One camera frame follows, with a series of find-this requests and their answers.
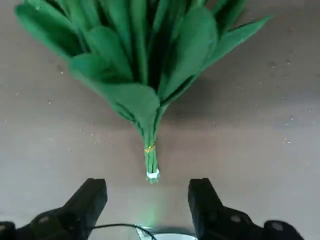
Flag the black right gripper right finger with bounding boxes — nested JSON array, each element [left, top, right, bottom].
[[187, 177, 306, 240]]

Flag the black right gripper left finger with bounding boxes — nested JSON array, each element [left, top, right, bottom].
[[0, 178, 109, 240]]

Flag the red tulip bouquet green leaves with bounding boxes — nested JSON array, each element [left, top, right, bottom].
[[14, 0, 276, 185]]

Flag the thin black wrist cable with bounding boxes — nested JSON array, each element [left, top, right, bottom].
[[91, 223, 157, 240]]

